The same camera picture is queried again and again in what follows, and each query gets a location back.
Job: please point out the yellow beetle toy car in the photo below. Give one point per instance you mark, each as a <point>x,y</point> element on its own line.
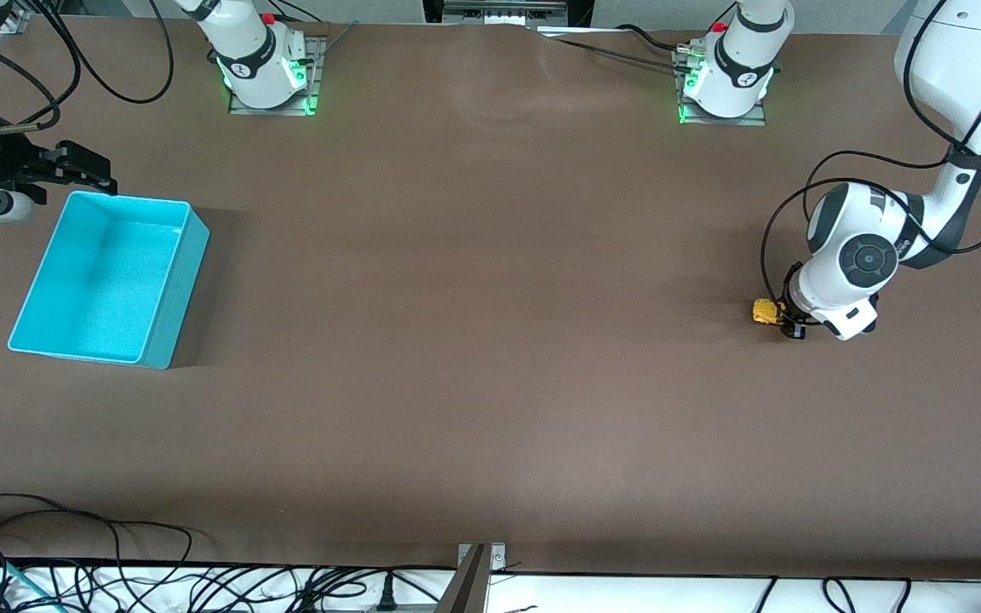
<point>765,312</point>

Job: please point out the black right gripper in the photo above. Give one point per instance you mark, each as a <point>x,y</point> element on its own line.
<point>2,163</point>

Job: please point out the turquoise plastic bin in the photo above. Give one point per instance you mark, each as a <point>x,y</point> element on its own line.
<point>99,281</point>

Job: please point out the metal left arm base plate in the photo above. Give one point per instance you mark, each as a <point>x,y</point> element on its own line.
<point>742,121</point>

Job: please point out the black power plug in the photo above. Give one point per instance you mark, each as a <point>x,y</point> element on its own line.
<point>387,594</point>

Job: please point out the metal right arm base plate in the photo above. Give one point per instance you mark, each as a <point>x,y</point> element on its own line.
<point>273,111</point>

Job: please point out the grey aluminium profile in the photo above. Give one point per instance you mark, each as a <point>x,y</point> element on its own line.
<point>469,583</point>

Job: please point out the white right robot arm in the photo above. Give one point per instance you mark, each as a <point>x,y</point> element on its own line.
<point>248,51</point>

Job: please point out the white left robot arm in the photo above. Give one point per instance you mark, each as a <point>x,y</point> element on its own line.
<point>848,255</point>

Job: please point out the grey power strip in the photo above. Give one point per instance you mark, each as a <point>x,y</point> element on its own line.
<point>503,10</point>

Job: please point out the metal corner bracket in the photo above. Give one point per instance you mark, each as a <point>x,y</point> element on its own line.
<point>12,22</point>

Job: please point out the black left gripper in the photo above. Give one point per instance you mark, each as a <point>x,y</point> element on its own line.
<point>791,329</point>

